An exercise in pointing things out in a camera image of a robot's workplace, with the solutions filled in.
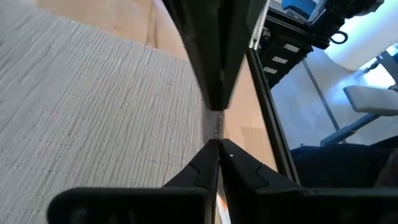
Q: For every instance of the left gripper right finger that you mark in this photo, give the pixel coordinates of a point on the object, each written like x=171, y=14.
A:
x=280, y=205

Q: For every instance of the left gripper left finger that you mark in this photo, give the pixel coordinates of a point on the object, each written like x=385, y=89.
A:
x=124, y=205

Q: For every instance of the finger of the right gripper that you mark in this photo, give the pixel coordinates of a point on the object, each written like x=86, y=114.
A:
x=202, y=37
x=239, y=31

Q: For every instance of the black box with white labels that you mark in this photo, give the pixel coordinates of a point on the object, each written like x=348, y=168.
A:
x=286, y=37

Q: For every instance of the blue object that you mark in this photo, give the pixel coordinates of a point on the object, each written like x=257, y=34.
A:
x=298, y=6

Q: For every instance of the grey woven placemat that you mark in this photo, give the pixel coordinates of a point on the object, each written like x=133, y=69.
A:
x=93, y=109

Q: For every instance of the white rounded object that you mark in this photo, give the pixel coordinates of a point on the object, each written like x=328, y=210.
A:
x=367, y=37

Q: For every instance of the grey padded bench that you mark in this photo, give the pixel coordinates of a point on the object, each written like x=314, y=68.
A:
x=370, y=99

